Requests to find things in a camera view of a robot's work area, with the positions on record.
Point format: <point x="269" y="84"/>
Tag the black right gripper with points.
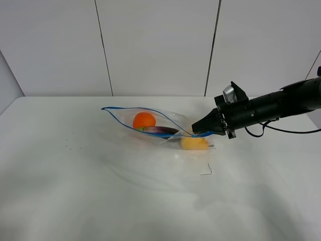
<point x="233" y="116"/>

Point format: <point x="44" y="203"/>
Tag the clear zip bag blue zipper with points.
<point x="123" y="118"/>

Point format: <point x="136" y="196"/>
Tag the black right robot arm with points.
<point x="298" y="98"/>

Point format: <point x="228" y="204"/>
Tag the yellow pear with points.
<point x="195" y="144"/>

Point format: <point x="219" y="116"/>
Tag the purple eggplant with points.
<point x="158" y="130"/>

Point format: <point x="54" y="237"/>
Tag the orange fruit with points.
<point x="144" y="119"/>

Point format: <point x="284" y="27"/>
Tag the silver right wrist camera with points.
<point x="229" y="94"/>

